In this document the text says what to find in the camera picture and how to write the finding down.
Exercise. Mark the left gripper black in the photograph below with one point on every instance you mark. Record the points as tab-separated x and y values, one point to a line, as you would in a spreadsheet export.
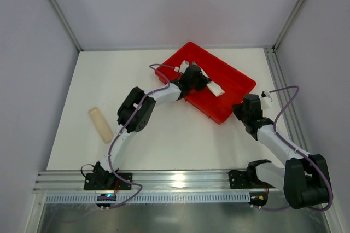
201	81

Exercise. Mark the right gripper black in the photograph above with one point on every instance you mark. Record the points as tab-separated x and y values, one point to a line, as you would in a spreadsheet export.
240	112

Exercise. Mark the red plastic tray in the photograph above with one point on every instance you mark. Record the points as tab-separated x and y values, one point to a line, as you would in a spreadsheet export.
227	87

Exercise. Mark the white paper napkin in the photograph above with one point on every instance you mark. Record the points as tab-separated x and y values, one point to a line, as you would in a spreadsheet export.
214	88

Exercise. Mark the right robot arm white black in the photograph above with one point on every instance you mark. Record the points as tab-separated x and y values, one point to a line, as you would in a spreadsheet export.
304	178

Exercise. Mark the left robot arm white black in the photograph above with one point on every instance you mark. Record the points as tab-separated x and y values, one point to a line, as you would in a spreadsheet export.
135	112

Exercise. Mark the wooden utensil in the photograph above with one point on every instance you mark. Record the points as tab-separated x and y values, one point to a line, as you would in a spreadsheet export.
101	125

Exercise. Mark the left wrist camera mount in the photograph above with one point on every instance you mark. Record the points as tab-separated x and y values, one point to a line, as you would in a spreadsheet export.
185	66

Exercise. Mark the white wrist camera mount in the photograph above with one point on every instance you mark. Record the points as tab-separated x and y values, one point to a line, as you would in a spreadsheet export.
266	100

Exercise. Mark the right side aluminium rail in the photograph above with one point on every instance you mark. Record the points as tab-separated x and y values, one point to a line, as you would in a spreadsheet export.
289	122

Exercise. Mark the aluminium rail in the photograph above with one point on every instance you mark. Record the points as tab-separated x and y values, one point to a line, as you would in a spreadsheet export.
152	180
289	122

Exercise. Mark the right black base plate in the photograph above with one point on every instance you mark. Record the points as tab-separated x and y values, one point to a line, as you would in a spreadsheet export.
240	180

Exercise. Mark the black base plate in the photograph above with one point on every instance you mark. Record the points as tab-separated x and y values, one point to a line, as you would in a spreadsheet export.
93	183
240	180

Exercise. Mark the slotted white cable duct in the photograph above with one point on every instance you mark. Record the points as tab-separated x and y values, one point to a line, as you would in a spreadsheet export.
145	197

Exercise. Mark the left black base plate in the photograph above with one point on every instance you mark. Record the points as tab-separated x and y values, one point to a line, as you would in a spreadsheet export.
93	183

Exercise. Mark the right aluminium frame post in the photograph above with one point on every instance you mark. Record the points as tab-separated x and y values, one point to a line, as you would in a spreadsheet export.
296	10

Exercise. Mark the aluminium frame post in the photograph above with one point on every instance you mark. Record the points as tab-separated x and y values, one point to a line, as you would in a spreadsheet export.
296	10
64	22

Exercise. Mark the aluminium front rail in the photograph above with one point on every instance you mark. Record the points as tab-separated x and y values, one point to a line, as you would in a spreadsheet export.
152	180

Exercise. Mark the left aluminium frame post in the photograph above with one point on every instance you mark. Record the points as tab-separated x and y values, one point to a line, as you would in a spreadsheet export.
64	22

